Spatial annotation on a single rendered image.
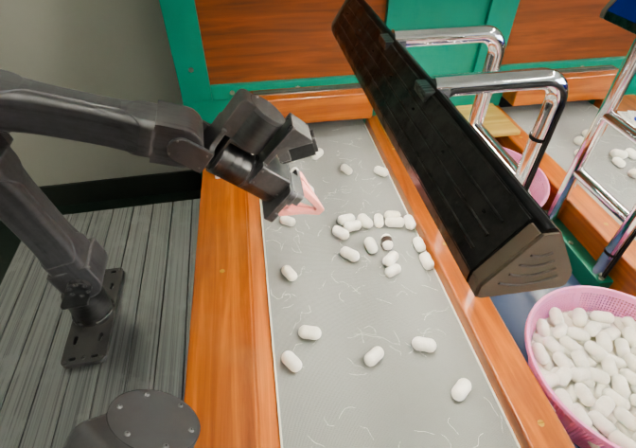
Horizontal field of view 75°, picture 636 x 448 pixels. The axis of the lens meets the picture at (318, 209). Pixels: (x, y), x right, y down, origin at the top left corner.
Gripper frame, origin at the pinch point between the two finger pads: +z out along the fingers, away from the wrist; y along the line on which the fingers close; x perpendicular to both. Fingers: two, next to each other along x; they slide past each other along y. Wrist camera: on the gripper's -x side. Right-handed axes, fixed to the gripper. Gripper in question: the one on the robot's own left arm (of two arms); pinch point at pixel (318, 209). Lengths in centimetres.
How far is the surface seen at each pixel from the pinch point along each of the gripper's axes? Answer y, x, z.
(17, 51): 118, 71, -63
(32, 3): 118, 51, -64
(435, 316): -16.3, -2.4, 19.9
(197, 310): -10.8, 20.3, -10.0
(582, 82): 39, -49, 58
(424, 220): 3.2, -7.5, 21.9
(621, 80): 4, -46, 27
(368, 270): -5.2, 3.0, 13.6
